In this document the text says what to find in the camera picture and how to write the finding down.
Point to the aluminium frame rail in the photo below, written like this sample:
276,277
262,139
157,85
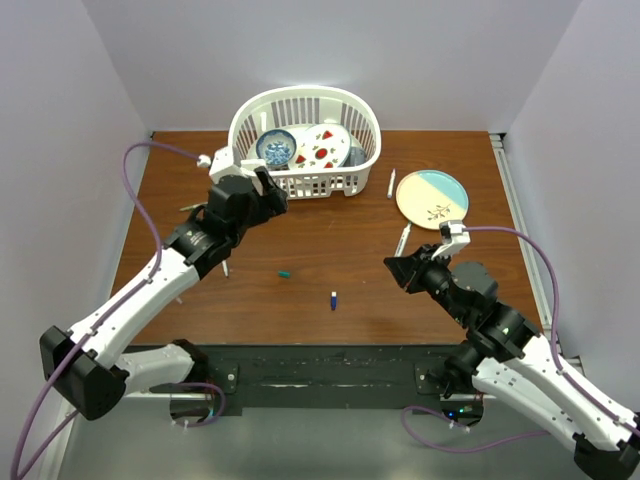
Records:
536,269

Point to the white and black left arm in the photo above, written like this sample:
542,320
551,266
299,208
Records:
87,365

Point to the white pen with teal tip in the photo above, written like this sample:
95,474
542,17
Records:
403,239

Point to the cream and blue plate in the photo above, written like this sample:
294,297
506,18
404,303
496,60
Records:
426,198

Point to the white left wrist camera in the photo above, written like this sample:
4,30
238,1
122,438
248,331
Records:
223,163

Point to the blue patterned bowl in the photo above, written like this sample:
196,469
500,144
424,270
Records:
276,147

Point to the grey cup in basket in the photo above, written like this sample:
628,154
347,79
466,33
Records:
357,156

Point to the watermelon pattern plate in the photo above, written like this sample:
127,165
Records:
322,146

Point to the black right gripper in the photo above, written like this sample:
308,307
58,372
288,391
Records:
405,270

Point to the white pen with blue end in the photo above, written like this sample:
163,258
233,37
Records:
391,184

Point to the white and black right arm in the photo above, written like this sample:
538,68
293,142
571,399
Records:
506,356

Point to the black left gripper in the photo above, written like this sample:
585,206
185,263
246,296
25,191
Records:
271,204

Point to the grey green pen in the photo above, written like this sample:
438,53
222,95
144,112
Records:
191,207

